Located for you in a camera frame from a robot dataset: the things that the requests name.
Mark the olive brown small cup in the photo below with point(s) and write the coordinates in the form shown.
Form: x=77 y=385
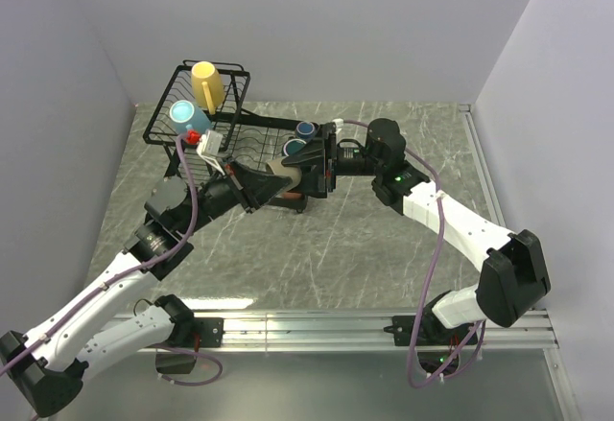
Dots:
x=276 y=167

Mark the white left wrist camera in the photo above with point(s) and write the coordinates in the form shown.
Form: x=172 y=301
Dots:
x=207 y=147

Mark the dark green patterned mug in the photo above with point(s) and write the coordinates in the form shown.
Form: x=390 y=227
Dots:
x=293 y=146

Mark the aluminium table edge rail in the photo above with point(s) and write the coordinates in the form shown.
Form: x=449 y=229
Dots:
x=492 y=203

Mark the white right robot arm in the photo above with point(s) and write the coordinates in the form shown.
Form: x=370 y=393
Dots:
x=512 y=266

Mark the light blue ceramic mug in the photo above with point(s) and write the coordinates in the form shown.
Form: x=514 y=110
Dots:
x=185 y=116

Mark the dark blue glossy mug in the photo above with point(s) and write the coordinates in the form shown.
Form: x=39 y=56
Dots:
x=306 y=131

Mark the yellow ceramic mug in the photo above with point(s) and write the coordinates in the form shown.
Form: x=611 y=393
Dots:
x=207 y=86

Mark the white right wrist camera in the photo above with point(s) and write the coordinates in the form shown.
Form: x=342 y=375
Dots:
x=338 y=124

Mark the black wire dish rack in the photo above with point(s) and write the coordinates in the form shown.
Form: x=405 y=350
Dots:
x=251 y=138

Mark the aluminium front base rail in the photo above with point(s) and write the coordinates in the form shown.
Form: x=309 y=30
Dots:
x=356 y=331

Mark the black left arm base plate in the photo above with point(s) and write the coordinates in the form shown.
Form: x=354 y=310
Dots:
x=207 y=332

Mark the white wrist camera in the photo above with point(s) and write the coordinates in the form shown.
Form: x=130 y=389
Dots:
x=338 y=124
x=207 y=147

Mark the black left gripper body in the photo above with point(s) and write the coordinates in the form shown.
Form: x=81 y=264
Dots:
x=236 y=186

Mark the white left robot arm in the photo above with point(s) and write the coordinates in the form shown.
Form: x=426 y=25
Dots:
x=51 y=362

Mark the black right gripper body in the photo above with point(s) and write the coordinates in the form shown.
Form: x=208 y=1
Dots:
x=327 y=179

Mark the red orange mug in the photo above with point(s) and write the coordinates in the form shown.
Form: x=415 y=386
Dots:
x=291 y=195

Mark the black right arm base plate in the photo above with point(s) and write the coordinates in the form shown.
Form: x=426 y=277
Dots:
x=403 y=332

